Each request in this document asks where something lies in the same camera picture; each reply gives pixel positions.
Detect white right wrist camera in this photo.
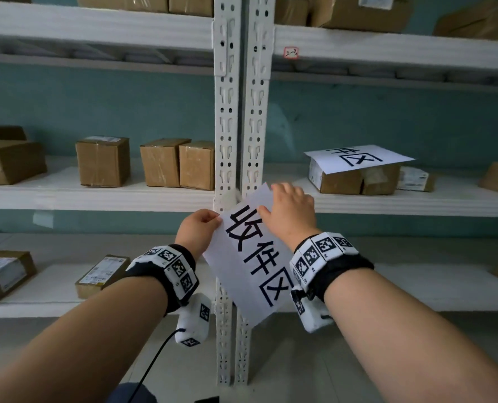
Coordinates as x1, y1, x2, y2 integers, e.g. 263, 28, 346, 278
290, 289, 334, 334

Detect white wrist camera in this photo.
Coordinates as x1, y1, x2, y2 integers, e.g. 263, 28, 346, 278
290, 289, 334, 334
174, 293, 213, 349

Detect person's left forearm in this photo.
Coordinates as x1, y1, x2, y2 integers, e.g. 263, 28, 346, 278
0, 276, 168, 403

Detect black cable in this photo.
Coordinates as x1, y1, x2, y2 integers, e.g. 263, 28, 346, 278
126, 328, 187, 403

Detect wristband with marker tiles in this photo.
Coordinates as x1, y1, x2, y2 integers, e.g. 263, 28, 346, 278
289, 232, 375, 303
125, 244, 200, 316

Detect flat cardboard box white label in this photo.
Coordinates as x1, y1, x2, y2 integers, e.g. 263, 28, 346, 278
396, 166, 437, 193
75, 254, 131, 300

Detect white paper sign black characters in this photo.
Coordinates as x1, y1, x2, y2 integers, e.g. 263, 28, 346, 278
202, 182, 295, 331
304, 144, 416, 177

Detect right wristband with marker tiles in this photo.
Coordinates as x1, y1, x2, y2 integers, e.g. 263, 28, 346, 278
289, 232, 375, 303

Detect white metal shelving unit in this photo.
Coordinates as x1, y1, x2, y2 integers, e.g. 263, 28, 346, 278
0, 0, 243, 386
233, 0, 498, 386

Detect left wristband with marker tiles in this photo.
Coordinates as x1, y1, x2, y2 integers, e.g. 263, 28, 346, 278
125, 244, 200, 316

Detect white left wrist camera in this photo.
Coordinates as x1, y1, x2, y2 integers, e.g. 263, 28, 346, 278
174, 293, 213, 349

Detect brown cardboard box white label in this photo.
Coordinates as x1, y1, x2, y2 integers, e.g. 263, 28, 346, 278
307, 158, 364, 195
0, 250, 38, 307

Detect person's dark trousers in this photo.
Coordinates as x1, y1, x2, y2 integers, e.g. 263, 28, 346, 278
105, 382, 158, 403

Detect person's left hand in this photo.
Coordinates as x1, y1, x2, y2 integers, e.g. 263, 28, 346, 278
174, 209, 224, 260

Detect large brown taped cardboard box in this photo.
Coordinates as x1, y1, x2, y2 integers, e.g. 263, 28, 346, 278
0, 140, 48, 186

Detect person's right hand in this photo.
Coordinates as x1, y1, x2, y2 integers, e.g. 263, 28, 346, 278
256, 182, 322, 252

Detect person's right forearm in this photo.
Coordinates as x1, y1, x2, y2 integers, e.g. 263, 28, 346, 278
322, 268, 498, 403

